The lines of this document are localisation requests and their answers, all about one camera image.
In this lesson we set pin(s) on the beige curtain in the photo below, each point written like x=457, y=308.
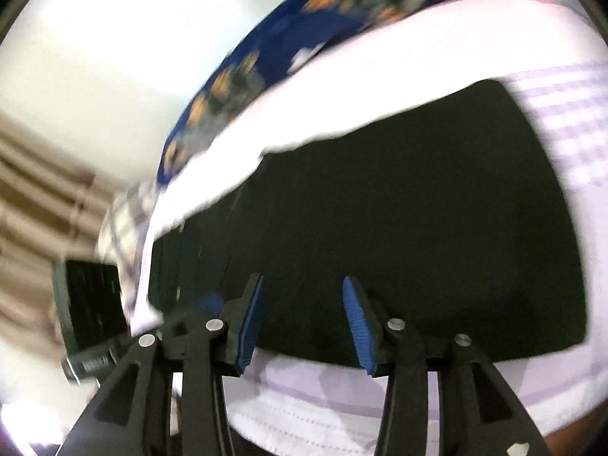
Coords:
x=38, y=190

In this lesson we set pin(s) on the blue orange patterned blanket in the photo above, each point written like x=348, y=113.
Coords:
x=285, y=38

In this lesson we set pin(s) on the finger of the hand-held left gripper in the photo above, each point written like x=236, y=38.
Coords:
x=209, y=303

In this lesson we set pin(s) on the black pants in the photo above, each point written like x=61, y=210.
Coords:
x=403, y=223

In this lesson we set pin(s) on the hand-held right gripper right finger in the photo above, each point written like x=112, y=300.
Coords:
x=358, y=323

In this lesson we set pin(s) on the checked grey white cloth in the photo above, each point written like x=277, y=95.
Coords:
x=123, y=228

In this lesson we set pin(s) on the pink purple bed sheet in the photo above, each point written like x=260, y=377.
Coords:
x=380, y=80

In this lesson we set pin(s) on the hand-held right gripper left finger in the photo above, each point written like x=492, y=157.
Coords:
x=249, y=323

